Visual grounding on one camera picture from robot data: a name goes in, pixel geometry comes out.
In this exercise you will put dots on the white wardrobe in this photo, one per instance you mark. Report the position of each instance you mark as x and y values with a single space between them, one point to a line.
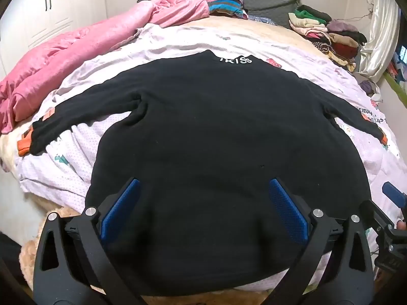
63 6

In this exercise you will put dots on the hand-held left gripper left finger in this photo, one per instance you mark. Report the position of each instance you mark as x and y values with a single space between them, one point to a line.
122 206

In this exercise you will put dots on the striped folded clothes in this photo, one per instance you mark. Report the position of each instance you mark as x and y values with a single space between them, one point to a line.
225 6

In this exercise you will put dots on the black sweater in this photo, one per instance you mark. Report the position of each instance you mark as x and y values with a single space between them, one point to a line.
206 117

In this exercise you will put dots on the purple cloth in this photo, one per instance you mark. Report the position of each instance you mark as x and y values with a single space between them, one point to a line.
370 89

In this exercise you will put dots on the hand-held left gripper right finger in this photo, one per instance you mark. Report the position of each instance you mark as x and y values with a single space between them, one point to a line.
287 206

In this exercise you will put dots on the dark floral cloth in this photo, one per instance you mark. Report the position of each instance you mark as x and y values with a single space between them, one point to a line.
262 19

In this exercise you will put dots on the cream curtain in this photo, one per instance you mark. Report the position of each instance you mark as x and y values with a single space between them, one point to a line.
380 22

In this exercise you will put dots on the green cluttered shelf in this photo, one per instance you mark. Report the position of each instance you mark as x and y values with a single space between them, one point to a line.
399 70

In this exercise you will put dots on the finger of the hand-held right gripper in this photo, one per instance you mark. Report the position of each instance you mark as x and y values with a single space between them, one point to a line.
376 213
394 195

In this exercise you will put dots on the pink fleece blanket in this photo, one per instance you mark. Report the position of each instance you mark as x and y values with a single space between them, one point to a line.
63 54

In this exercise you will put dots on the pile of folded clothes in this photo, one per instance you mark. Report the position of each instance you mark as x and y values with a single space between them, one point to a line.
321 28

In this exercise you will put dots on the lilac printed blanket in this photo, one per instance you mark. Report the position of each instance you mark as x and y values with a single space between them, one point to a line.
73 171

